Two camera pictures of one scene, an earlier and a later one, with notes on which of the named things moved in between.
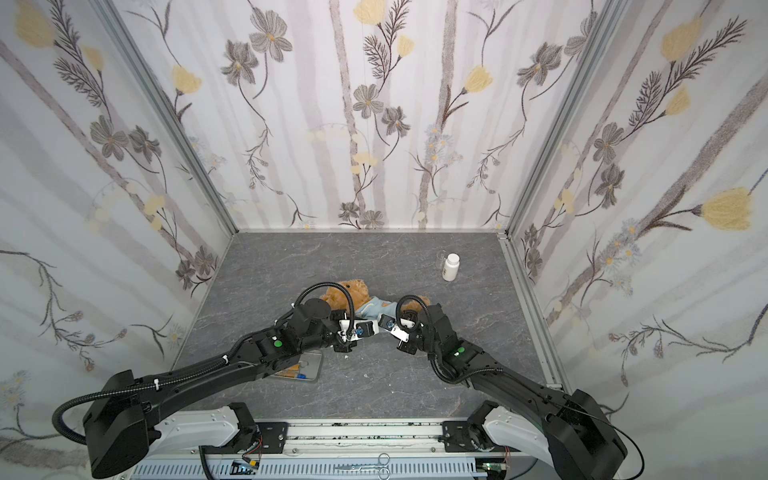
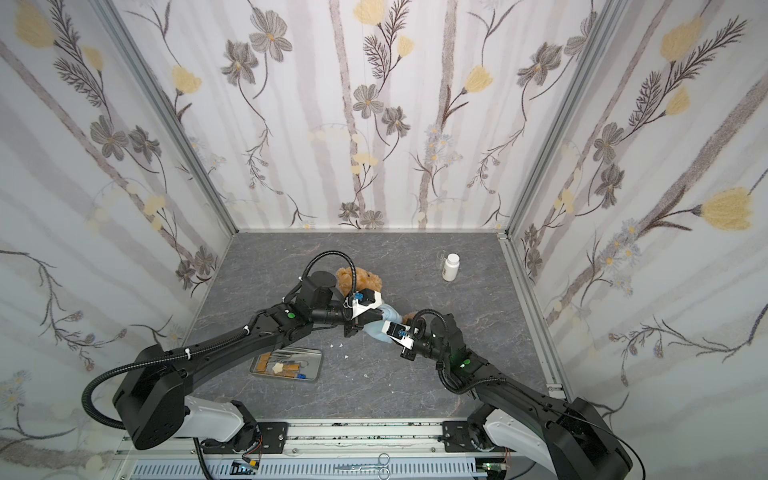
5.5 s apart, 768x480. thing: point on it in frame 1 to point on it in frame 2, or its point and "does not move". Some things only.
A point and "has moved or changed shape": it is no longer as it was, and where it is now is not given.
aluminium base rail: [340, 450] does not move
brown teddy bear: [338, 297] has moved or changed shape
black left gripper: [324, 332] to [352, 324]
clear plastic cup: [441, 257] does not move
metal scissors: [383, 460] does not move
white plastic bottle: [451, 267] does not move
